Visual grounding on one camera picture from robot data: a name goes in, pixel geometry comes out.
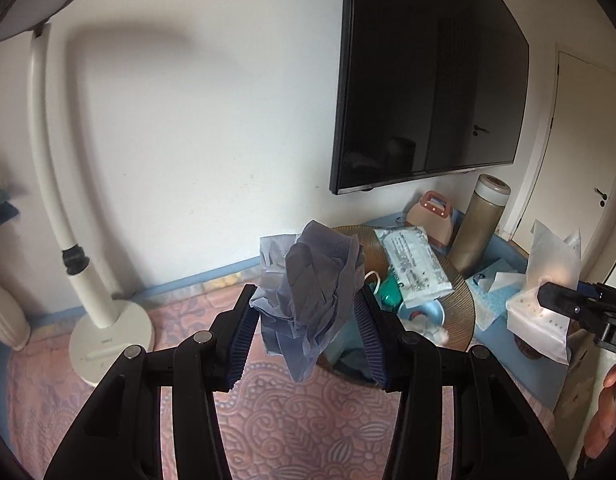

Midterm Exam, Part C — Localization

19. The purple packet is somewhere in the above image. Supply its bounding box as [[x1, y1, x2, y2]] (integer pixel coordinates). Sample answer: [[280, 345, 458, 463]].
[[250, 219, 367, 383]]

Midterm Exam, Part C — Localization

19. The black flat screen television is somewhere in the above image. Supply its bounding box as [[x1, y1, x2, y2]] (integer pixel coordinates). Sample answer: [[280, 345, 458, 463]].
[[329, 0, 531, 196]]

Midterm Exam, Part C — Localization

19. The blue tissue box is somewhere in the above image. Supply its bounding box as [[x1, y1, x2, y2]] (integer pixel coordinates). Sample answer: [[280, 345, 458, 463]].
[[465, 257, 528, 331]]

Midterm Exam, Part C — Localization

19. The white desk lamp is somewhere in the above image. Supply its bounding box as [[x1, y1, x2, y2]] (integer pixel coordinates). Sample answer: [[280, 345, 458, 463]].
[[0, 0, 156, 388]]

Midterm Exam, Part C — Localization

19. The blue round container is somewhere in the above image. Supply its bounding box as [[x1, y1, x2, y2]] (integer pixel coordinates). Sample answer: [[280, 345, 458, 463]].
[[398, 300, 447, 331]]

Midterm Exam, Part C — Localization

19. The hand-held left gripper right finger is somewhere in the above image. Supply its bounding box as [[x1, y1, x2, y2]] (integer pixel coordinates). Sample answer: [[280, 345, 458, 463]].
[[354, 287, 571, 480]]

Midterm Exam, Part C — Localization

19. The brown round object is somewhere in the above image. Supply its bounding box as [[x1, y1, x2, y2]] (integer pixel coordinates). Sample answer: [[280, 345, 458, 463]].
[[515, 335, 543, 361]]

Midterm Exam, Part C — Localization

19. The pink handled container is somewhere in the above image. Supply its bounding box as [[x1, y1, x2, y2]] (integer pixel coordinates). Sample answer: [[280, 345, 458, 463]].
[[405, 191, 456, 248]]

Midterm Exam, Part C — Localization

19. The amber glass bowl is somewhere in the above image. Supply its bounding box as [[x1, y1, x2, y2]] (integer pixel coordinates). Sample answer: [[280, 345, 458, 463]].
[[318, 225, 477, 386]]

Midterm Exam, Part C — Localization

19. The person's right hand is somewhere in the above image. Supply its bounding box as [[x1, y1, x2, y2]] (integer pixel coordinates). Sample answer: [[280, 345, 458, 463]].
[[582, 362, 616, 459]]

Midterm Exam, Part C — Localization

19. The white door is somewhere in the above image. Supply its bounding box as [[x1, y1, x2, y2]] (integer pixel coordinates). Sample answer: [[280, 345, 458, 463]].
[[498, 42, 616, 286]]

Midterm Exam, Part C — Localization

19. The gold thermos bottle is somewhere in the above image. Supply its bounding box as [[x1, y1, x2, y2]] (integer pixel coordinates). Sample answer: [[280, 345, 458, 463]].
[[448, 174, 513, 278]]

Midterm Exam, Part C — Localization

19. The green soft packet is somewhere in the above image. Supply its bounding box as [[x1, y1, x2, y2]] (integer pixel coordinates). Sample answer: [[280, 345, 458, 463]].
[[378, 280, 403, 308]]

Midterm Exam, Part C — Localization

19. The white plush toy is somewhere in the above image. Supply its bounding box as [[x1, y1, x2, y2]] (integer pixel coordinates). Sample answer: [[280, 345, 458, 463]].
[[413, 322, 451, 346]]

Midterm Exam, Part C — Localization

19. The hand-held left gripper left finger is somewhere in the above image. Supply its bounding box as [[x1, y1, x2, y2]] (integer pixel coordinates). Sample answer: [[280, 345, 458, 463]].
[[43, 284, 261, 480]]

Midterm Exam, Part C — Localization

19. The teal drawstring bag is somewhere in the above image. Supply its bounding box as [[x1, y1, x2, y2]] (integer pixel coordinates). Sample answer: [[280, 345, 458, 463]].
[[323, 320, 376, 381]]

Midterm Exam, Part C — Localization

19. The pink floral blanket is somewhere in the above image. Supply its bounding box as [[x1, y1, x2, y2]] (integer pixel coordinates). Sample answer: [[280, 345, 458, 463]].
[[3, 280, 553, 480]]

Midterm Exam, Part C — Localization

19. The translucent tissue pack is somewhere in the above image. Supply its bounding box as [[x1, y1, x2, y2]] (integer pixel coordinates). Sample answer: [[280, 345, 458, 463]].
[[505, 219, 583, 365]]

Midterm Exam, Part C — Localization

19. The grey wet wipes pack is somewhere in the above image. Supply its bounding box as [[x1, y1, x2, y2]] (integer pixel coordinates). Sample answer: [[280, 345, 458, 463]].
[[374, 226, 455, 309]]

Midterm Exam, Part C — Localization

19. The white ribbed vase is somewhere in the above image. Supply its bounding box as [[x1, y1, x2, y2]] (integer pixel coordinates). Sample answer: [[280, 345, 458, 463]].
[[0, 272, 31, 352]]

